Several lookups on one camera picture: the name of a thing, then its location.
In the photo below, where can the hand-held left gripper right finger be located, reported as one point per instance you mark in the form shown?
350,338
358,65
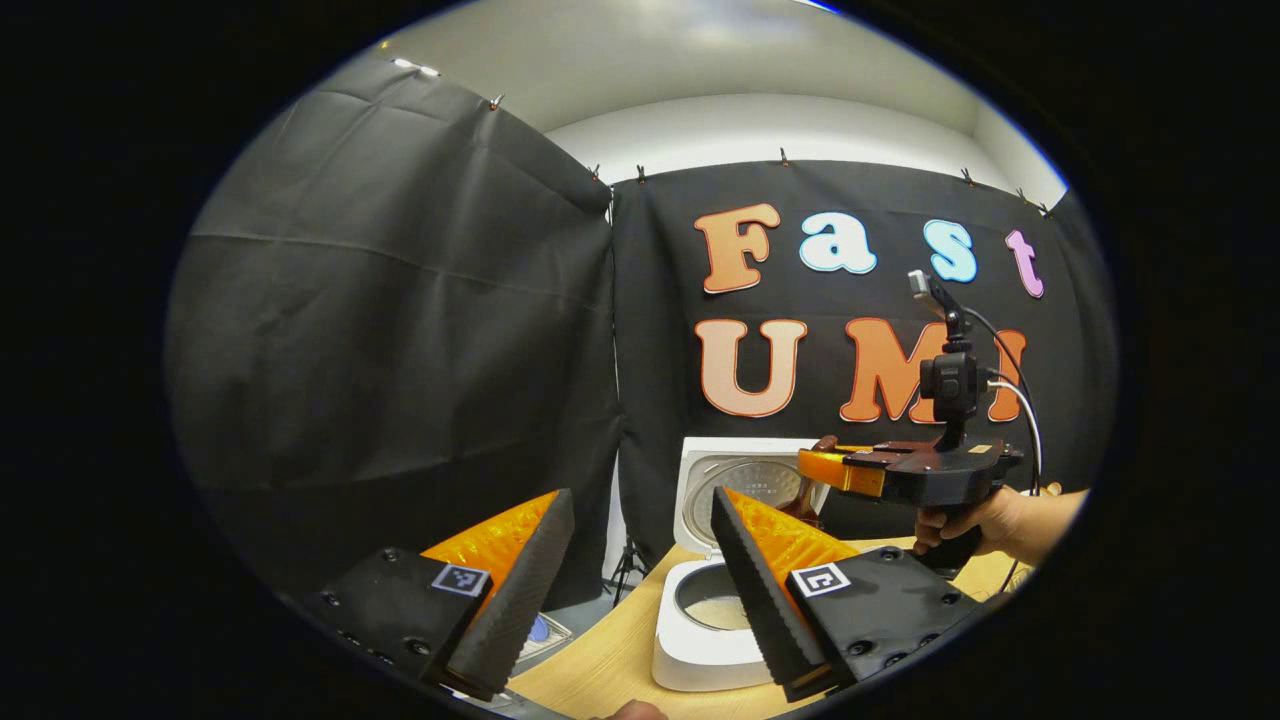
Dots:
765,610

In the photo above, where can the blue and grey object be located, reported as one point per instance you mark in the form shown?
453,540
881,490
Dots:
540,632

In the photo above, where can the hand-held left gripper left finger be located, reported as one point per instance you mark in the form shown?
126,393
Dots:
520,600

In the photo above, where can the black tripod stand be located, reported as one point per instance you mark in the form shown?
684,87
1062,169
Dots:
627,570

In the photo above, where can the ceiling light panel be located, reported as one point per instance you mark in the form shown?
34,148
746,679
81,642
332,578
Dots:
415,68

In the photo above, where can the white rice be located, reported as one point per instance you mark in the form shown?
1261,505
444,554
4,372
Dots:
720,612

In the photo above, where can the black backdrop cloth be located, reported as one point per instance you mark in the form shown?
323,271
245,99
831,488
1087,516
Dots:
400,350

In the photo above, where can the row of black clips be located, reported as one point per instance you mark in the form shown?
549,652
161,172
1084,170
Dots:
782,157

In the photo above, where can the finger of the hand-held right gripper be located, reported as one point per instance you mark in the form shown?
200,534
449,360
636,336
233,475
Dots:
845,472

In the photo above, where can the white rice cooker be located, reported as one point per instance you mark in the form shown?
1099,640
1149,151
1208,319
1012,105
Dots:
690,660

